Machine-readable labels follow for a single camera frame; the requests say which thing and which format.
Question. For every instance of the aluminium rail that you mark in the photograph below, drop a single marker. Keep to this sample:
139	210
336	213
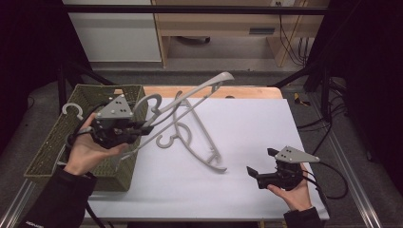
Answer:
355	190
15	205

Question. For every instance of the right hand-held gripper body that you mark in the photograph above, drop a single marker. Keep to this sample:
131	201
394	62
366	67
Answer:
294	155

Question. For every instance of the black metal frame stand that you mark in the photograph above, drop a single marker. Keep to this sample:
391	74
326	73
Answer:
325	91
61	85

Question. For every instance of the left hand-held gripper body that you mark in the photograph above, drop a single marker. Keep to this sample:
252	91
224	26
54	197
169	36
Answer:
115	109

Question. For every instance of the wooden desk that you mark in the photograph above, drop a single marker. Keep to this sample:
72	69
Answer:
218	23

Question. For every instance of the person's left hand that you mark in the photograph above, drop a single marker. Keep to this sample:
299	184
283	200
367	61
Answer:
82	152

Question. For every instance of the person's right hand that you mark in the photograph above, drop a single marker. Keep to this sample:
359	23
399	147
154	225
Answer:
297	198

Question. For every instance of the black horizontal frame bar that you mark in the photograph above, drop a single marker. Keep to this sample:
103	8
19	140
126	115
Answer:
190	9

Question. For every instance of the black curtain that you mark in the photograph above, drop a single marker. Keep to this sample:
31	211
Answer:
370	63
28	47

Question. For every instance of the grey plastic clothes hanger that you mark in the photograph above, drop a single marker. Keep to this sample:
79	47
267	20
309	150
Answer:
72	104
202	87
164	145

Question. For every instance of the white table sheet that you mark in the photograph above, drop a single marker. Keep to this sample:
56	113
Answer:
253	126

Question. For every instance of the white cabinet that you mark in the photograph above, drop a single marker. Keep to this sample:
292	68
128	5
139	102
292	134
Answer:
114	34

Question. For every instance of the yellow and black tool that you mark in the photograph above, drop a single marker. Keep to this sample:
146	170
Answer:
297	98

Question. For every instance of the green woven basket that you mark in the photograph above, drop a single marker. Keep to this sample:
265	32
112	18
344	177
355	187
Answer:
47	155

